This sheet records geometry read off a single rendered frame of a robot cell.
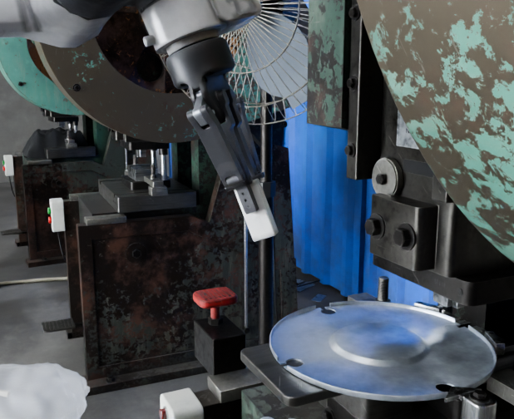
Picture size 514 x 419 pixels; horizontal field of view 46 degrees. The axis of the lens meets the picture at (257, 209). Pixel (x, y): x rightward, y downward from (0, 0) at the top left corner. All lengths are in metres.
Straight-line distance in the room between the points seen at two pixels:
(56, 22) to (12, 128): 6.52
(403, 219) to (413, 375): 0.19
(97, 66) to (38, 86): 1.72
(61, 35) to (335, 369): 0.51
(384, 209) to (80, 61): 1.33
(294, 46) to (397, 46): 1.12
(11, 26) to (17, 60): 2.91
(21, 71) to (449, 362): 3.15
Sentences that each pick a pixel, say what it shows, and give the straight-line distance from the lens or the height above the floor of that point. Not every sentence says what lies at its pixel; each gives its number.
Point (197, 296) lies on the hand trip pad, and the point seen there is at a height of 0.76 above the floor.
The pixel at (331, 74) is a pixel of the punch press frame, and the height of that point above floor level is 1.13.
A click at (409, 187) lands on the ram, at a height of 0.99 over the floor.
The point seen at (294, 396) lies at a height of 0.78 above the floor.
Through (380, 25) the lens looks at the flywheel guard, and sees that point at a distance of 0.37.
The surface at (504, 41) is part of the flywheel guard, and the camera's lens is 0.31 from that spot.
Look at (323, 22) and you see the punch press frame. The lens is 0.89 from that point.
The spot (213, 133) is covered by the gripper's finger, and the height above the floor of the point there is 1.07.
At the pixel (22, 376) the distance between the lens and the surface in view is 2.15.
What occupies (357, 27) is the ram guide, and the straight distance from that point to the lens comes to 0.84.
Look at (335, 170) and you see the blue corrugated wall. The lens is 3.19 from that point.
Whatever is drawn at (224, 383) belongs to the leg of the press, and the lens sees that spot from 1.02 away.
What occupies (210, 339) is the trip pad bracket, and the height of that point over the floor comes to 0.70.
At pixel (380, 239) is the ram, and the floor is 0.92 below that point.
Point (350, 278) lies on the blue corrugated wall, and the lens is 3.17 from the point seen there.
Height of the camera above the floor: 1.13
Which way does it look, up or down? 12 degrees down
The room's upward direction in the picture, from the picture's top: straight up
